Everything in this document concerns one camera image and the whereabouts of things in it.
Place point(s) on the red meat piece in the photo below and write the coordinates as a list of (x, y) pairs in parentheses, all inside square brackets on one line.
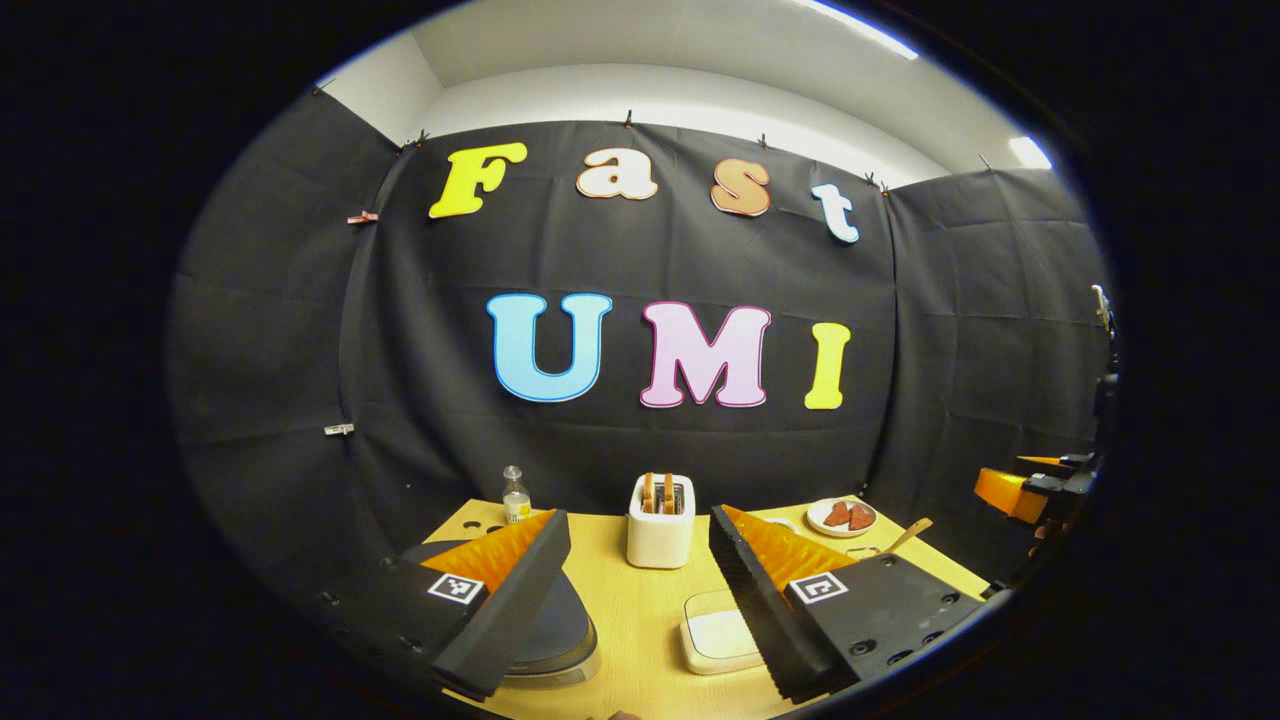
[(861, 518), (837, 514)]

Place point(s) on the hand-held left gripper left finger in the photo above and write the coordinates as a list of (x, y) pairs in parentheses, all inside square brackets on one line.
[(520, 590)]

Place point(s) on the white divided dish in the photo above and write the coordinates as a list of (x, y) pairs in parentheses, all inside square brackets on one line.
[(782, 522)]

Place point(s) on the black backdrop cloth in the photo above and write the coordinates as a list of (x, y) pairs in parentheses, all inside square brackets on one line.
[(650, 260)]

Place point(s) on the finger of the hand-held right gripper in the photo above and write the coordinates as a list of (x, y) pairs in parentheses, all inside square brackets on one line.
[(1005, 493), (1040, 461)]

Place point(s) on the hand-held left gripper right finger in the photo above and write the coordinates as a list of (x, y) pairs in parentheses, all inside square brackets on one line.
[(750, 590)]

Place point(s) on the white toaster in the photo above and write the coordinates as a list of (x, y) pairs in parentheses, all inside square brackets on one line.
[(660, 540)]

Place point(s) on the dark grey rice cooker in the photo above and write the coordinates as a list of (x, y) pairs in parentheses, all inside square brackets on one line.
[(560, 625)]

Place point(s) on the small glass bottle yellow label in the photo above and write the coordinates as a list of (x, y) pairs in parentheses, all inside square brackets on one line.
[(516, 505)]

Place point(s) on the round white plate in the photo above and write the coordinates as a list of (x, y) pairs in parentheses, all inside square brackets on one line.
[(815, 522)]

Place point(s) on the wooden spoon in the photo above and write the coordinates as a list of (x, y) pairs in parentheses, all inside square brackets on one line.
[(912, 532)]

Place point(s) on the toast bread slice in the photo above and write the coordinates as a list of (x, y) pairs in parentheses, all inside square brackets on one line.
[(669, 493), (649, 492)]

